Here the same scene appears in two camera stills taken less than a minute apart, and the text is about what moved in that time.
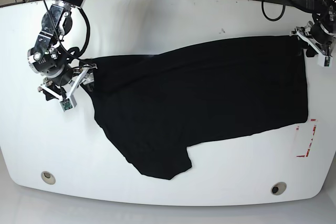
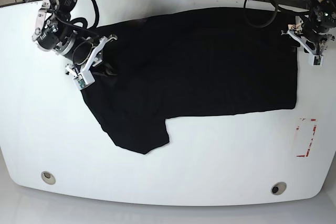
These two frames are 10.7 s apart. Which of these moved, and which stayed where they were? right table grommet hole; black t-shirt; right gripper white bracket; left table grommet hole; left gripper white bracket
Moved: left gripper white bracket; black t-shirt; right gripper white bracket
Stayed: left table grommet hole; right table grommet hole
